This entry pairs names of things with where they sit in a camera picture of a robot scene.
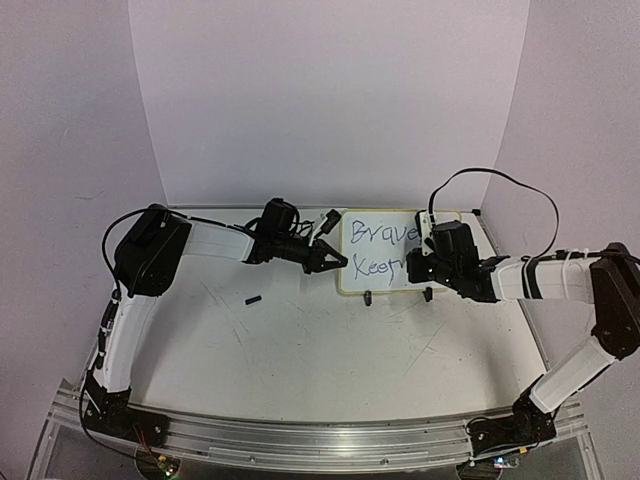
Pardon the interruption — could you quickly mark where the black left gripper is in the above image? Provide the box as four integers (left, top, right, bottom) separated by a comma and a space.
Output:
277, 228, 351, 272

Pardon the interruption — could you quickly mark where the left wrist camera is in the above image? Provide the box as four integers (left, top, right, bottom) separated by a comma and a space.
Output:
308, 209, 342, 246

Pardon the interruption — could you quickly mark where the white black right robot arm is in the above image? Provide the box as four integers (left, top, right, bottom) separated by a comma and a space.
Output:
406, 211, 639, 457

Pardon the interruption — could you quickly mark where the black marker cap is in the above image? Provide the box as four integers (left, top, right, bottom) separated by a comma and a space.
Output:
245, 295, 263, 306

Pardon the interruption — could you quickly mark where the left green circuit board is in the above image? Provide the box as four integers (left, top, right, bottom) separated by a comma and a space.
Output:
135, 451, 181, 479

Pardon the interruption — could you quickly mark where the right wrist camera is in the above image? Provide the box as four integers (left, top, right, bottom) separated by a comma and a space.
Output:
414, 210, 436, 256

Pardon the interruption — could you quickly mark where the black left base cable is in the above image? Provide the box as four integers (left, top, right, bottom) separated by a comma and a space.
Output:
77, 389, 151, 464

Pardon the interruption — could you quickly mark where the yellow framed small whiteboard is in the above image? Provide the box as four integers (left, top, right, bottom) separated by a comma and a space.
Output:
338, 209, 443, 296

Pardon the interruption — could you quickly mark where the right green circuit board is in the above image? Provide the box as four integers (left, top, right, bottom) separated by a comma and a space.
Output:
491, 447, 530, 470

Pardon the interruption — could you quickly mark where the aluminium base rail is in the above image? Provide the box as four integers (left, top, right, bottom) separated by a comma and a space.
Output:
49, 390, 587, 473

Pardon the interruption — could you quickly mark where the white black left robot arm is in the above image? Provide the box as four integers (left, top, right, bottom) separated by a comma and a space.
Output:
80, 198, 348, 447

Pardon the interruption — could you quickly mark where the black right camera cable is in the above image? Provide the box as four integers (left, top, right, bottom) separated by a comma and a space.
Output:
428, 167, 561, 259

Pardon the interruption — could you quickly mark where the green circuit board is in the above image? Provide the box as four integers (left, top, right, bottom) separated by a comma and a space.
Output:
135, 451, 181, 479
491, 447, 530, 470

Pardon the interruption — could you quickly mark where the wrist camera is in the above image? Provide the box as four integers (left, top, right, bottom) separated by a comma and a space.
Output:
308, 209, 342, 246
414, 210, 436, 256

